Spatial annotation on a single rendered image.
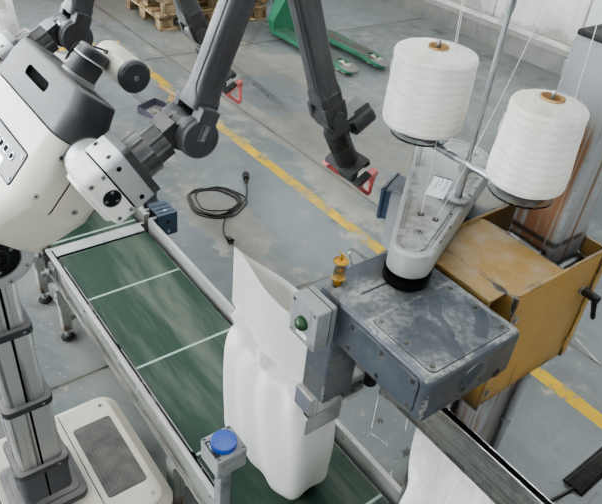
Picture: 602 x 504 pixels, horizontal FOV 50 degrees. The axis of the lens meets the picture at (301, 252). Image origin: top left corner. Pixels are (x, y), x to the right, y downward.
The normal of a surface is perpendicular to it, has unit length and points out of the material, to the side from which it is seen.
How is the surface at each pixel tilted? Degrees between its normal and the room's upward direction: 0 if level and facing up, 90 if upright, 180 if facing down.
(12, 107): 50
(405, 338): 0
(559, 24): 90
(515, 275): 0
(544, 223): 90
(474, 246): 0
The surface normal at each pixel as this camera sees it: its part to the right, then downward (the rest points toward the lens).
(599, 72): -0.80, 0.30
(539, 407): 0.09, -0.80
